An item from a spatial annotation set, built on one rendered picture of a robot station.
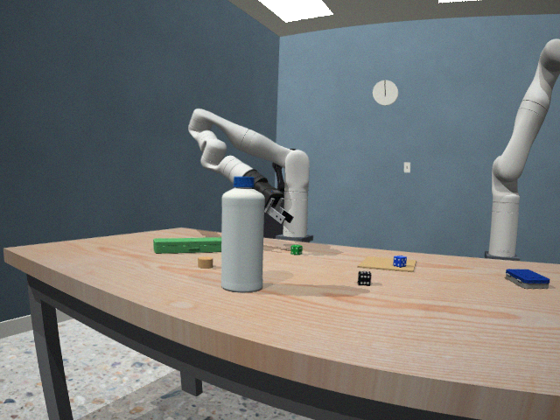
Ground green die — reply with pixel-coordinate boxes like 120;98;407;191
290;245;303;256

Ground white plastic bottle with blue cap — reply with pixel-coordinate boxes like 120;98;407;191
221;177;265;292

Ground small tan cylinder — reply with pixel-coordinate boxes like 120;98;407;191
198;256;213;269

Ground blue die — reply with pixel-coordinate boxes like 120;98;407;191
393;255;407;268

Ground tan square mat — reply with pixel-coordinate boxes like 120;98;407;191
357;256;417;272

